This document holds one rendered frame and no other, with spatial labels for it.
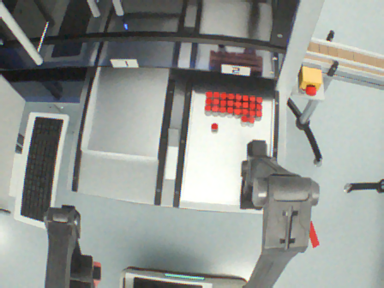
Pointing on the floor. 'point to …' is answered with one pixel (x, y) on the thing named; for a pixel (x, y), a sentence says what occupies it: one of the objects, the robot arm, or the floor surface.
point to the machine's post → (297, 43)
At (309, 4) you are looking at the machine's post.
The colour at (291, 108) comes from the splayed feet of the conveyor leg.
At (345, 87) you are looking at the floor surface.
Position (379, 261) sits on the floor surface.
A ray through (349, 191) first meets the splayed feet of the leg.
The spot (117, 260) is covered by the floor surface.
